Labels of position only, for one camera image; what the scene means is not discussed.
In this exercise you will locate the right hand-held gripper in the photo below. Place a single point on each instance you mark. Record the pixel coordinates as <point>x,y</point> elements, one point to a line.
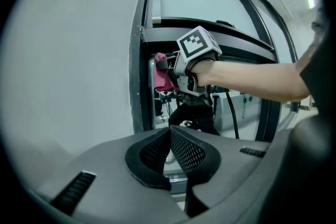
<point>194,44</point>

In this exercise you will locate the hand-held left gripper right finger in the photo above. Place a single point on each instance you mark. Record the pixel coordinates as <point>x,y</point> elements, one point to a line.
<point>231,162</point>

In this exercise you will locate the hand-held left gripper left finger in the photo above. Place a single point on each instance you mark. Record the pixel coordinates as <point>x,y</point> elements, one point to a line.
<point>110,178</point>

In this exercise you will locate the pink cloth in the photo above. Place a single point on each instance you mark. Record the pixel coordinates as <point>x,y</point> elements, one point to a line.
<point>160,78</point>

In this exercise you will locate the person's right forearm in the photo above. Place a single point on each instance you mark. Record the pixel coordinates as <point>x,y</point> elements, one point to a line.
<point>262,81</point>

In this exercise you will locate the person's right hand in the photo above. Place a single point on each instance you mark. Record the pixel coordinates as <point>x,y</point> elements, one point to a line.
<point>207,73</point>

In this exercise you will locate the black framed glass door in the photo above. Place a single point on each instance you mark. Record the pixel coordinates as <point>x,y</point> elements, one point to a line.
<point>136,73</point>

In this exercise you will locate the frosted glass pane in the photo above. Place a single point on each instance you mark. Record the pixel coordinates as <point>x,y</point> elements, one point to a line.
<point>199,0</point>

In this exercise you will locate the tall frosted glass panel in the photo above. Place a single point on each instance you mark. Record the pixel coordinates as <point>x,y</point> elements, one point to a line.
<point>278,34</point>

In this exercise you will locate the person's dark shirt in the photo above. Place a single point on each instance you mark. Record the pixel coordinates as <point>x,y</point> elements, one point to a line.
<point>317,73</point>

